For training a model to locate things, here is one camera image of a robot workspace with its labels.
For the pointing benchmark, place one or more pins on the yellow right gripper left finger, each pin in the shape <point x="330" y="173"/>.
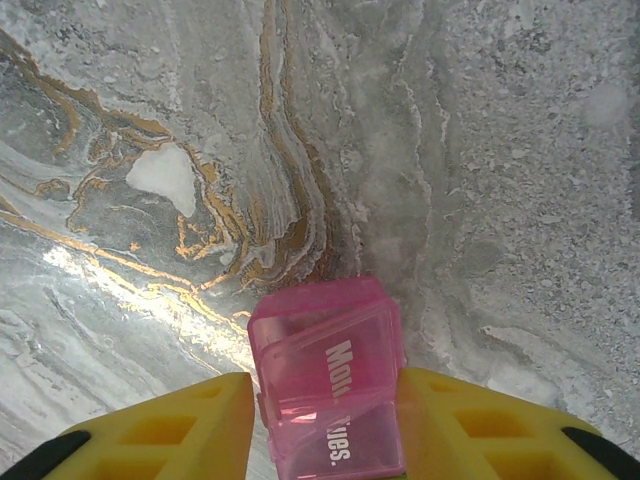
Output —
<point x="225" y="440"/>

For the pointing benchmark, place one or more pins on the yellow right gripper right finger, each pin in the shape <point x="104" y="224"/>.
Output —
<point x="430" y="440"/>

